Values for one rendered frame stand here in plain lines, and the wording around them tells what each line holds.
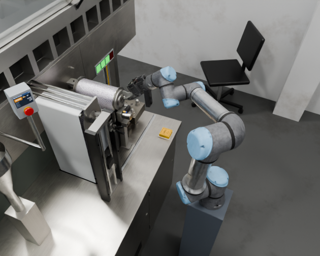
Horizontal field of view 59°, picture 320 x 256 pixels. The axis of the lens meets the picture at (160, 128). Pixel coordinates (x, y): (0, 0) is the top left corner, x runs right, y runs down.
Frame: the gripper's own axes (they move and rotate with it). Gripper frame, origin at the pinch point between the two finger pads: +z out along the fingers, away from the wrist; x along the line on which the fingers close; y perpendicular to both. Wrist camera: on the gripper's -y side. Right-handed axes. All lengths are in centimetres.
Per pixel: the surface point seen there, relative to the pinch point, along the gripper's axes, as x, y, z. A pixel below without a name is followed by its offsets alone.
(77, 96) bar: 26.3, 20.4, -2.7
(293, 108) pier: -173, -161, -19
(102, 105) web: 7.8, 4.6, 11.1
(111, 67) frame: -75, 4, 70
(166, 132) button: -13.5, -38.7, 6.5
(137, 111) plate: -14.6, -17.0, 16.0
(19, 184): 57, 2, 46
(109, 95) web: 5.7, 7.3, 3.3
